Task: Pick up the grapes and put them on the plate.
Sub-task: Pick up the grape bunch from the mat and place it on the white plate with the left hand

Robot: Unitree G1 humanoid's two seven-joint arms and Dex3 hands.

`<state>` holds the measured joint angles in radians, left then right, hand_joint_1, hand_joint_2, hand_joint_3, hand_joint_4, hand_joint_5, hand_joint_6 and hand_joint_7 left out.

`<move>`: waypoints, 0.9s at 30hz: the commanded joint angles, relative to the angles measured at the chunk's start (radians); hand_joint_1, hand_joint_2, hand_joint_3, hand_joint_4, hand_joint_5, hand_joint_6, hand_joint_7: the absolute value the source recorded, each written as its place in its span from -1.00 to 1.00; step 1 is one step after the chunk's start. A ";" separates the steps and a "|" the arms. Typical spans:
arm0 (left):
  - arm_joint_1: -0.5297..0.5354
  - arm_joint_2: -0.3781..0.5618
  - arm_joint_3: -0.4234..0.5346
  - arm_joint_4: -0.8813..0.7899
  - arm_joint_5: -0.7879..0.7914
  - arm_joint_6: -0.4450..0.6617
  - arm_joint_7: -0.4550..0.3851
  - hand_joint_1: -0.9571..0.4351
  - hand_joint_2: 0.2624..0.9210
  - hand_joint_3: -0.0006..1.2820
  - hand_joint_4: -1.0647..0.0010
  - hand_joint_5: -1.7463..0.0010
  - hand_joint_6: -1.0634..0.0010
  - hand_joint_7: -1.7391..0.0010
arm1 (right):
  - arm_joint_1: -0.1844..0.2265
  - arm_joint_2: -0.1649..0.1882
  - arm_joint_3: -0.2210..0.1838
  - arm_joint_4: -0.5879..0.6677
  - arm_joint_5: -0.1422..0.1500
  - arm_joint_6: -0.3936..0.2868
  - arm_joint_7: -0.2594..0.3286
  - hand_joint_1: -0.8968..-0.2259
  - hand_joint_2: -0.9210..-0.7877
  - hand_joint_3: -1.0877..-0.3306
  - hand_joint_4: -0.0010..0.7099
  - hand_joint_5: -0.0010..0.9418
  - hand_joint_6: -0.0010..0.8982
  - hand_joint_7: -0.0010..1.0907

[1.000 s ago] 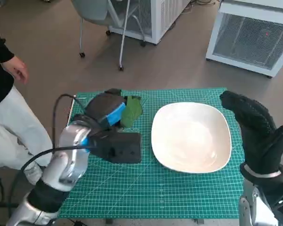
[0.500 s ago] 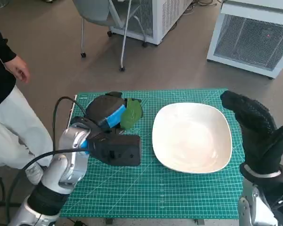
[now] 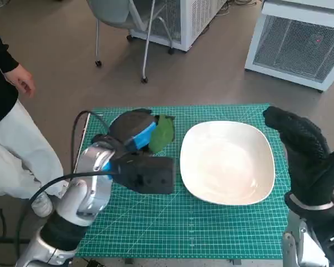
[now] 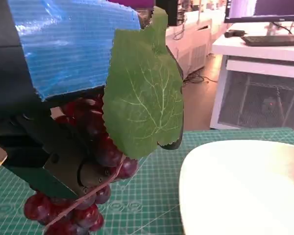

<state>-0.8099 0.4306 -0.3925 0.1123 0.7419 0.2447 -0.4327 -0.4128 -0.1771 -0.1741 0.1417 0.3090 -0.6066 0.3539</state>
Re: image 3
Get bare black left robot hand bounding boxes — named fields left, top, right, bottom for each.
left=108, top=108, right=160, bottom=153

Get person's hand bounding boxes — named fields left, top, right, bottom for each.
left=4, top=64, right=36, bottom=98

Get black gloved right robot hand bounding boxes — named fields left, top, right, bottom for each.
left=263, top=106, right=334, bottom=207

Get red toy grapes with leaf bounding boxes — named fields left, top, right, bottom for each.
left=147, top=114, right=175, bottom=154

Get white square plate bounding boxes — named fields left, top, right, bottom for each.
left=179, top=121, right=276, bottom=206

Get person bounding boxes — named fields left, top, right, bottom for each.
left=0, top=29, right=65, bottom=217

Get white cabinet with mesh panel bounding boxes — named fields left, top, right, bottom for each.
left=244, top=0, right=334, bottom=93

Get grey office chair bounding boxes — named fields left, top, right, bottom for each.
left=86, top=0, right=181, bottom=84

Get green cutting mat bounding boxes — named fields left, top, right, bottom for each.
left=77, top=104, right=292, bottom=259

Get white cabinet with glass door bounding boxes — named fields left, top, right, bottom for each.
left=129, top=0, right=230, bottom=53

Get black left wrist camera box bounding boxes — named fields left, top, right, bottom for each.
left=111, top=155, right=176, bottom=195

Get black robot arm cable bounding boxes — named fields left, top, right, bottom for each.
left=15, top=110, right=123, bottom=243

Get black floor cable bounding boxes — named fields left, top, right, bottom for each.
left=0, top=200, right=31, bottom=253

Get cables on floor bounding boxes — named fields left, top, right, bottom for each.
left=219, top=0, right=266, bottom=18

